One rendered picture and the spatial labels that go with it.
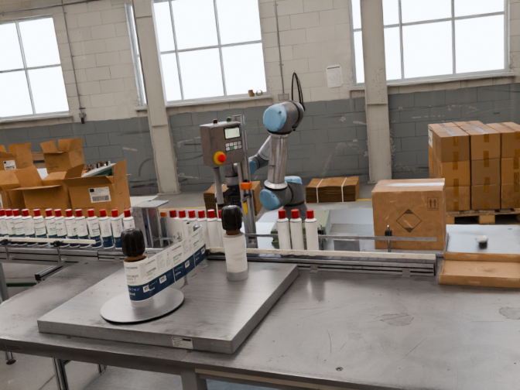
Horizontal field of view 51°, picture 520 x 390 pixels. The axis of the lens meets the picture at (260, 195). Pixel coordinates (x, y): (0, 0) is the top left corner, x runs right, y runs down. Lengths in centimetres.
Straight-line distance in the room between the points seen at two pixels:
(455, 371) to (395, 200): 100
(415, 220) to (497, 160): 329
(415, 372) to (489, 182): 421
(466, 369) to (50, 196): 334
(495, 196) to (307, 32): 353
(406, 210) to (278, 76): 561
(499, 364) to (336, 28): 648
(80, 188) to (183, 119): 439
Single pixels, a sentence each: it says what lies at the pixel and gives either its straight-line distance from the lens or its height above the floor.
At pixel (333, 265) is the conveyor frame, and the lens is 234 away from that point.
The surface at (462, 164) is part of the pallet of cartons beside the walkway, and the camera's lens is 564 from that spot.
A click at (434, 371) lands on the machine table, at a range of 166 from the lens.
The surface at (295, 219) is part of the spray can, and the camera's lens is 237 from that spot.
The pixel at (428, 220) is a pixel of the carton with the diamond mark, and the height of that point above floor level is 99.
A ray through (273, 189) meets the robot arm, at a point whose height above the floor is 111.
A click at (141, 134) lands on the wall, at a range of 859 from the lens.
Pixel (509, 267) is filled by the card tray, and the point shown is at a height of 83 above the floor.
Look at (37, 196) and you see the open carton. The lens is 438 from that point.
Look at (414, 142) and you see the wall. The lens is 785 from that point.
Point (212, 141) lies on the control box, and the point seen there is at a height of 141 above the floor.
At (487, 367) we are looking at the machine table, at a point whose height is 83.
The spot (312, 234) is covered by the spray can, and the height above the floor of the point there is 98.
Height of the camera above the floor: 169
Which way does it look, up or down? 13 degrees down
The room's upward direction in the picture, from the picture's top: 6 degrees counter-clockwise
